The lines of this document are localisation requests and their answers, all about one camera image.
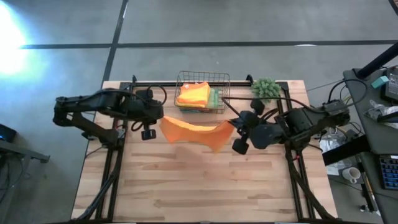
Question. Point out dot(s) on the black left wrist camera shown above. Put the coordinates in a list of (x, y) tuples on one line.
[(144, 94)]

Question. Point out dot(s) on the teal microfiber towel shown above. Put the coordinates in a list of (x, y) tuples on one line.
[(189, 110)]

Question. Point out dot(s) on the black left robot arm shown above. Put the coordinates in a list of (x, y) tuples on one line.
[(90, 107)]

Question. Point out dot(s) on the grey side desk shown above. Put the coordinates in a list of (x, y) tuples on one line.
[(367, 130)]

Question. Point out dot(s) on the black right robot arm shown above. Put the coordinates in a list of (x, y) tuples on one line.
[(311, 121)]

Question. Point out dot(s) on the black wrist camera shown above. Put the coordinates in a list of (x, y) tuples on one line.
[(258, 107), (144, 94)]

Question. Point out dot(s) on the small teal box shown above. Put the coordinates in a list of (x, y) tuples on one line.
[(380, 82)]

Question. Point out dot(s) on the black box with blue light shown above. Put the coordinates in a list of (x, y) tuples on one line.
[(7, 133)]

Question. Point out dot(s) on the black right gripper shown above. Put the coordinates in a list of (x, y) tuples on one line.
[(248, 124)]

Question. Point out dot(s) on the black computer keyboard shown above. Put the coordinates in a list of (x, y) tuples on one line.
[(390, 172)]

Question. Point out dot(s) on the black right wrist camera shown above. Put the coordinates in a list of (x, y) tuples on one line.
[(258, 107)]

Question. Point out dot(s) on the black electronic device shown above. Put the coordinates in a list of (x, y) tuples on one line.
[(391, 85)]

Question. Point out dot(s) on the white mug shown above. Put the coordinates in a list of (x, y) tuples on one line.
[(351, 175)]

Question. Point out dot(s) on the orange microfiber towel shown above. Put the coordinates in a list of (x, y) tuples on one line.
[(194, 93), (199, 133)]

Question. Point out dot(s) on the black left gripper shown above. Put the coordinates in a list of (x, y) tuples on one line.
[(144, 112)]

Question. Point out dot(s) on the clear plastic bag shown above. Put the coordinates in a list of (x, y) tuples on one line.
[(381, 109)]

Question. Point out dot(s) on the black pole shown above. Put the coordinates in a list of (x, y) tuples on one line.
[(377, 60)]

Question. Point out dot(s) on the yellow microfiber towel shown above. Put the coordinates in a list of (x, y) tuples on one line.
[(189, 105)]

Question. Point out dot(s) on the green artificial potted plant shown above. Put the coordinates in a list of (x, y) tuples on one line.
[(265, 88)]

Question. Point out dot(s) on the black table frame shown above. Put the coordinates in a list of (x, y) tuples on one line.
[(199, 83)]

